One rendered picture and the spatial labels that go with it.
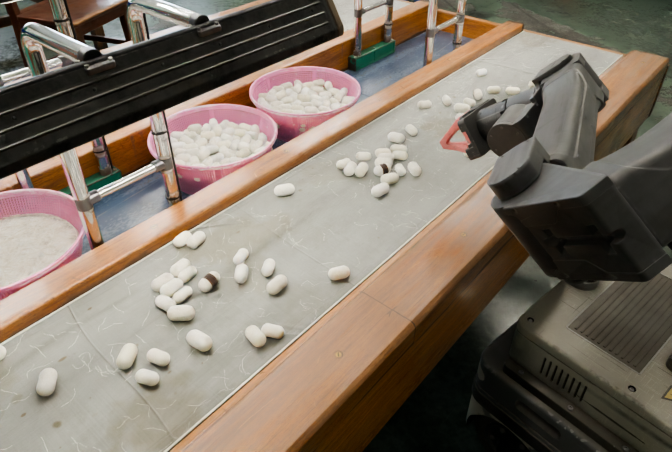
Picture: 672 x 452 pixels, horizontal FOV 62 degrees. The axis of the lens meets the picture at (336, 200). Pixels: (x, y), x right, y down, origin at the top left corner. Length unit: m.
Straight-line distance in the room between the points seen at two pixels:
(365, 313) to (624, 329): 0.65
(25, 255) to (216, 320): 0.36
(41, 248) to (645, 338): 1.13
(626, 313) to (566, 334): 0.15
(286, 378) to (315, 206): 0.39
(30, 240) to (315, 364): 0.56
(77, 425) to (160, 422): 0.10
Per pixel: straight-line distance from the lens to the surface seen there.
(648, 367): 1.24
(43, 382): 0.81
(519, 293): 1.97
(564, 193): 0.41
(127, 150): 1.27
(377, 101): 1.32
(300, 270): 0.88
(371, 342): 0.76
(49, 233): 1.09
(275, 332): 0.78
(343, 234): 0.95
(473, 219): 0.97
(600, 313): 1.30
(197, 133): 1.30
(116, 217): 1.17
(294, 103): 1.36
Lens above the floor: 1.35
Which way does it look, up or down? 36 degrees down
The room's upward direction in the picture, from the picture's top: straight up
